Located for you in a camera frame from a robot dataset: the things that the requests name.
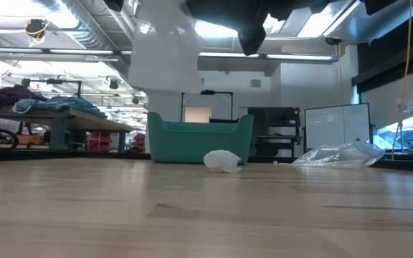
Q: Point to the black aluminium frame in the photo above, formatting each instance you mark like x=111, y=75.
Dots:
x=48, y=155

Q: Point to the whiteboard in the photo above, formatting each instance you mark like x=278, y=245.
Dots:
x=337, y=125

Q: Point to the grey-legged wooden workbench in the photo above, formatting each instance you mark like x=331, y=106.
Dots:
x=57, y=132

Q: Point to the clear plastic bag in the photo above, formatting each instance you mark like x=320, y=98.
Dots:
x=339, y=156

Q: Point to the red storage rack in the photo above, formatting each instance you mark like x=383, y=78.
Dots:
x=99, y=141

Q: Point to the black hanging device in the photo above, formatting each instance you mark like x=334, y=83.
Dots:
x=36, y=27

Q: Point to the black workstation rack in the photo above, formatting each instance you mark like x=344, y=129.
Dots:
x=274, y=118

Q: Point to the long LED light bar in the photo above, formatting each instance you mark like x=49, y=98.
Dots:
x=81, y=52

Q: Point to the green plastic bin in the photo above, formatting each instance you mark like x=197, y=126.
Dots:
x=199, y=143

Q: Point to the teal garment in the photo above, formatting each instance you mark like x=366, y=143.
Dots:
x=63, y=104

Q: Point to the purple garment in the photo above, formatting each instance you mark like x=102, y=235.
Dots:
x=5, y=96

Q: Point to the black gantry frame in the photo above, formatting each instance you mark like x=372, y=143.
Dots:
x=213, y=92

